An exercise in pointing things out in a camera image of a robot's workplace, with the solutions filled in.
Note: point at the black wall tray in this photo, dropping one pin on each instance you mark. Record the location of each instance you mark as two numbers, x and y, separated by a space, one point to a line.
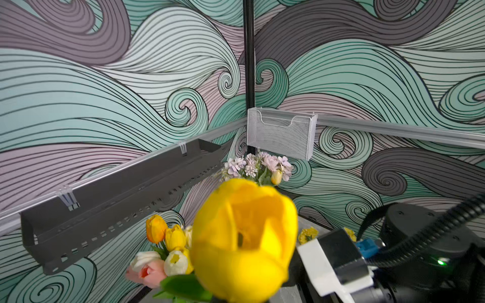
76 222

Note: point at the yellow tulip single stem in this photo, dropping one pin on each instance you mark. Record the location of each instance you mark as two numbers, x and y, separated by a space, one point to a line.
243 240

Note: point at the black corner frame post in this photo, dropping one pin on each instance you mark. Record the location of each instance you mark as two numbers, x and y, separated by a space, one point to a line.
249 31

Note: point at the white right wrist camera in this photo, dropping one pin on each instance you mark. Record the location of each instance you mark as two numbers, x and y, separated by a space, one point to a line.
335 266

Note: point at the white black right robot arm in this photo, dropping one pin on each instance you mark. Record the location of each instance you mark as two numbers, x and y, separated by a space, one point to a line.
427 256

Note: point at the pink lilac flower bunch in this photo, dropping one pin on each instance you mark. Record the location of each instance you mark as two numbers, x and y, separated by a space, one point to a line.
263 168

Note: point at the colourful tulip bunch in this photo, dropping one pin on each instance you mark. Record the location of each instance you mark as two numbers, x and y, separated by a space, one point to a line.
167 267

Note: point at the yellow carnation flower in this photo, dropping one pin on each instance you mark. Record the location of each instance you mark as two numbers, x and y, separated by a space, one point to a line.
351 234
307 235

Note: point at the clear plastic wall bin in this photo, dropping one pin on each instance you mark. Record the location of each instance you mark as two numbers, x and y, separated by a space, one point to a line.
282 132

